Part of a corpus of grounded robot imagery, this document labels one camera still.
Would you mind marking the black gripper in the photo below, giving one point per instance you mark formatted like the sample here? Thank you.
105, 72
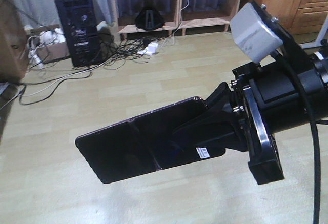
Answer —
269, 104

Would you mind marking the black smartphone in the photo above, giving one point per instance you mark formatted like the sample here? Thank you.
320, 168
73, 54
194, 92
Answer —
144, 144

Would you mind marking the wooden shelf desk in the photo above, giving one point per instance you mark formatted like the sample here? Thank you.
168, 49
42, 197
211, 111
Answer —
178, 14

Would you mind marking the white desk leg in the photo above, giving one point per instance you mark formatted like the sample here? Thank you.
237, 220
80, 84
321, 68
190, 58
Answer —
319, 39

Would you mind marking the white power strip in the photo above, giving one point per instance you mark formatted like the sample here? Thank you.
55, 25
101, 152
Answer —
150, 49

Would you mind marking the black triangular device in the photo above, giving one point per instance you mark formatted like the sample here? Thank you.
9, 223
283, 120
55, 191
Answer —
149, 19

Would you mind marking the black computer tower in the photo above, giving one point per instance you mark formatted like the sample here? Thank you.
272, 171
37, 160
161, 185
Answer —
78, 23

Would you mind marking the cardboard box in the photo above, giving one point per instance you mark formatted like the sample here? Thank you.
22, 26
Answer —
46, 44

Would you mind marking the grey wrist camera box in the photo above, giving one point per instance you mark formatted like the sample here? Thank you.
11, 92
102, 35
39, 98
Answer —
252, 35

